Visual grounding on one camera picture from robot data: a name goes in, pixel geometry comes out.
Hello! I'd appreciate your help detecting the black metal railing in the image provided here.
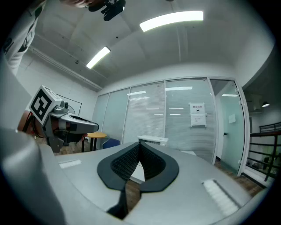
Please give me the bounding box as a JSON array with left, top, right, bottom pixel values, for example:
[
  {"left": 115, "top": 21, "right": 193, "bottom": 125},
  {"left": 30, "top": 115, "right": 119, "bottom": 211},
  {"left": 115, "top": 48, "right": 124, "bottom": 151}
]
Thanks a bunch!
[{"left": 249, "top": 122, "right": 281, "bottom": 182}]

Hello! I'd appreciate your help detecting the white paper notice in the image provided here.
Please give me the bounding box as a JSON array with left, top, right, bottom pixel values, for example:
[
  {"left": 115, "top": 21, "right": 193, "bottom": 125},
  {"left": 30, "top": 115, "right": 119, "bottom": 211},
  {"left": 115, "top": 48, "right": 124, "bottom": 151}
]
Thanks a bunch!
[{"left": 189, "top": 102, "right": 207, "bottom": 128}]

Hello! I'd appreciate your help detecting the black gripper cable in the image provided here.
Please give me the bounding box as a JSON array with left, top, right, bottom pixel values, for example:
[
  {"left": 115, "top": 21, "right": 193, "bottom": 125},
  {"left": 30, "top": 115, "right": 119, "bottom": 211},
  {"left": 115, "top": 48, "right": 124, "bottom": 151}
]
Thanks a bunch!
[{"left": 25, "top": 114, "right": 45, "bottom": 139}]

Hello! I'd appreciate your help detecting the white ceiling pipe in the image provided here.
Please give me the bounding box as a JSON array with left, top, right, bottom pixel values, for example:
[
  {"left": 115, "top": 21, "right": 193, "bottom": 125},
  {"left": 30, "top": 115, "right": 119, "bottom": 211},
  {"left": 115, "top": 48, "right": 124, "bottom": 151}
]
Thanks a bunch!
[{"left": 28, "top": 45, "right": 103, "bottom": 91}]

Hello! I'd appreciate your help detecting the blue chair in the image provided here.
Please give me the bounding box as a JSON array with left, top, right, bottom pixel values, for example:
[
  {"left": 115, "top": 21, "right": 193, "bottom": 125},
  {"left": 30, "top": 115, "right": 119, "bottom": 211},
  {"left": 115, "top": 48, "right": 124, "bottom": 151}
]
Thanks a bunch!
[{"left": 102, "top": 138, "right": 121, "bottom": 149}]

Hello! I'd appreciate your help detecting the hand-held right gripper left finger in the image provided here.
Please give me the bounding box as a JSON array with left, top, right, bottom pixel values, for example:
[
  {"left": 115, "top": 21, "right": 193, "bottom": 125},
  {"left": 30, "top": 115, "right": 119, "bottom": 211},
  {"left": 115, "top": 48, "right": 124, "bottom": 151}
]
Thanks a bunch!
[{"left": 54, "top": 142, "right": 141, "bottom": 213}]

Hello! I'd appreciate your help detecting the glass door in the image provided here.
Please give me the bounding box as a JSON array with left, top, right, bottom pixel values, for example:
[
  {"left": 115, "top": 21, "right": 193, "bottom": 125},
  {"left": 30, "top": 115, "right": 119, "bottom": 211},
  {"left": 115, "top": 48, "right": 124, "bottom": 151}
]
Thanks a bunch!
[{"left": 210, "top": 78, "right": 250, "bottom": 176}]

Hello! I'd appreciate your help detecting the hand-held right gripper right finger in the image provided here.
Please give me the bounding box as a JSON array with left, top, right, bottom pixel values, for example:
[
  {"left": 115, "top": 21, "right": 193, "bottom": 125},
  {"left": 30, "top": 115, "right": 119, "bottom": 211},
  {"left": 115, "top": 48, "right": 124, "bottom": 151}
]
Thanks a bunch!
[{"left": 124, "top": 142, "right": 253, "bottom": 225}]

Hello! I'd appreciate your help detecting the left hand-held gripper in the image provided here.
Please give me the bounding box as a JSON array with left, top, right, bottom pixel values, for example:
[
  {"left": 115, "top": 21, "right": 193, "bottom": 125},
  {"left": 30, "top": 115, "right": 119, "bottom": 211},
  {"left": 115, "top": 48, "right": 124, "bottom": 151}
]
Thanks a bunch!
[{"left": 29, "top": 85, "right": 100, "bottom": 153}]

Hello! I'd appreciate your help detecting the person's head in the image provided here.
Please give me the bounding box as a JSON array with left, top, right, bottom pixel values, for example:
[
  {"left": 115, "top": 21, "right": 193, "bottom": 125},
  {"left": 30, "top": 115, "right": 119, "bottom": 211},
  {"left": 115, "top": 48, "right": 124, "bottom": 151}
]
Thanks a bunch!
[{"left": 65, "top": 0, "right": 94, "bottom": 8}]

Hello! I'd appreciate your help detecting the long ceiling light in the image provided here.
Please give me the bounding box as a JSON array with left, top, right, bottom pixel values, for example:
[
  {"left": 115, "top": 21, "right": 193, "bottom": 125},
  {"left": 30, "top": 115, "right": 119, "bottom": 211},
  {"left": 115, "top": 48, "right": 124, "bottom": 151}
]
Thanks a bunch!
[
  {"left": 86, "top": 46, "right": 111, "bottom": 69},
  {"left": 139, "top": 11, "right": 204, "bottom": 33}
]

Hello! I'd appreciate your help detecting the black head-worn camera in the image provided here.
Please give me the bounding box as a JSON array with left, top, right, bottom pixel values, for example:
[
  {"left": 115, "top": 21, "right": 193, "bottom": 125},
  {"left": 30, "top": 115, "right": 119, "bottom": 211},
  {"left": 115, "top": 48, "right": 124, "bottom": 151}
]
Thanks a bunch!
[{"left": 87, "top": 0, "right": 126, "bottom": 22}]

